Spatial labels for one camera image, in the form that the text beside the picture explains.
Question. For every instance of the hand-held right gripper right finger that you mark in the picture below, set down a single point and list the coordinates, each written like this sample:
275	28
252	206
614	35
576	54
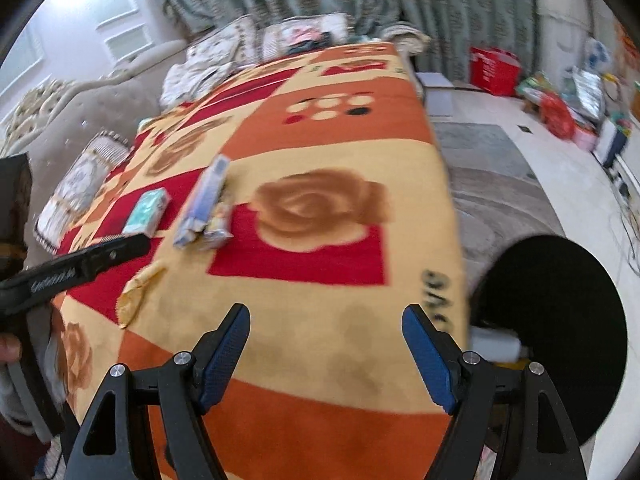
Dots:
430	360

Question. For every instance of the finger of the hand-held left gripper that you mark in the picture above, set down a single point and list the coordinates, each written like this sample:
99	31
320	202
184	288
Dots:
97	245
115	257

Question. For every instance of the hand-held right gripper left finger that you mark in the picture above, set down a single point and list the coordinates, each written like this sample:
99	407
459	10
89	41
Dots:
222	360

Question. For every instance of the teal tissue pack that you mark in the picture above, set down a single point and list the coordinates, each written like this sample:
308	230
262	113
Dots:
147	210

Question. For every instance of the white medicine box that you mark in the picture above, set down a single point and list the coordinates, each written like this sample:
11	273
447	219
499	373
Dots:
492	344

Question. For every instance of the black round trash bin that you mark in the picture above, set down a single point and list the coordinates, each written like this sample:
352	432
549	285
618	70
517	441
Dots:
560	310

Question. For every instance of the person's left hand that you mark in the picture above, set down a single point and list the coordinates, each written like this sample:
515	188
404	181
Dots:
9	349

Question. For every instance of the yellow wrapper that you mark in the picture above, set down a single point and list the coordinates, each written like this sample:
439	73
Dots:
132	295

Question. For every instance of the striped fringed cushion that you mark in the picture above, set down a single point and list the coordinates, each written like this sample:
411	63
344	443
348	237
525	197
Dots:
80	180

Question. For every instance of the small snack wrapper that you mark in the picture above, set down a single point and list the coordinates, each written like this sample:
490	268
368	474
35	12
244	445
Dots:
220	227

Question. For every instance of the blue white toothpaste box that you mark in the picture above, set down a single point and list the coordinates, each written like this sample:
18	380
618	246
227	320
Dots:
205	195

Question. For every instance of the grey tufted sofa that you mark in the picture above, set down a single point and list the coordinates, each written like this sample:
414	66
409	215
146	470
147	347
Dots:
100	105

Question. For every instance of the white crumpled cloth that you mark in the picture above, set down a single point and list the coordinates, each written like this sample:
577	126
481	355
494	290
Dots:
190	82

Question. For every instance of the grey rug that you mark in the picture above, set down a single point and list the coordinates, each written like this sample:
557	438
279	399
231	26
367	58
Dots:
480	170

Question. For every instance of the patterned white cushion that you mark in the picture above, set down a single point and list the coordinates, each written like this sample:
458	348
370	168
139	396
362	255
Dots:
220	42
277	35

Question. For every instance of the orange red printed blanket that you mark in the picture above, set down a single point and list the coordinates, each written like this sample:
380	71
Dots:
325	125

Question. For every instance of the white cardboard box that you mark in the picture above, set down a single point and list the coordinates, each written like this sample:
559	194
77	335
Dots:
435	97

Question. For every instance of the white low cabinet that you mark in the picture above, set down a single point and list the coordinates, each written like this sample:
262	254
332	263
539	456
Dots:
627	180

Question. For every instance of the pink round box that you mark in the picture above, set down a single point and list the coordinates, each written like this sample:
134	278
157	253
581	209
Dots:
586	139

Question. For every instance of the red plastic bag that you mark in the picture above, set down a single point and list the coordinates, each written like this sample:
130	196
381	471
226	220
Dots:
557	117

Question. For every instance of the white and blue carton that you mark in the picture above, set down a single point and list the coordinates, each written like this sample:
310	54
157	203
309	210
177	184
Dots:
612	142

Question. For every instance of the colourful snack bag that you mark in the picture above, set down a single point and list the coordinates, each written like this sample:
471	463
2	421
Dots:
532	87

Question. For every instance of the pink and dark clothes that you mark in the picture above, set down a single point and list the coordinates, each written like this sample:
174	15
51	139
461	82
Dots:
307	37

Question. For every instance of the red shopping basket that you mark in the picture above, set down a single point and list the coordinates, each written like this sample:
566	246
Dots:
492	72

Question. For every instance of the silver foil bag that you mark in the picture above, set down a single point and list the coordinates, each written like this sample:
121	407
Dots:
587	92

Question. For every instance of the blue white plastic bag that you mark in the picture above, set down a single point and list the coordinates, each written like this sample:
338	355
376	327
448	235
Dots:
597	52

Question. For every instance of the white lace curtain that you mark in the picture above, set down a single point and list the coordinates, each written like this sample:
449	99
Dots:
560	5

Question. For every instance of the red wall decoration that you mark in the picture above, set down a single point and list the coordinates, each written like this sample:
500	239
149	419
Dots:
626	42

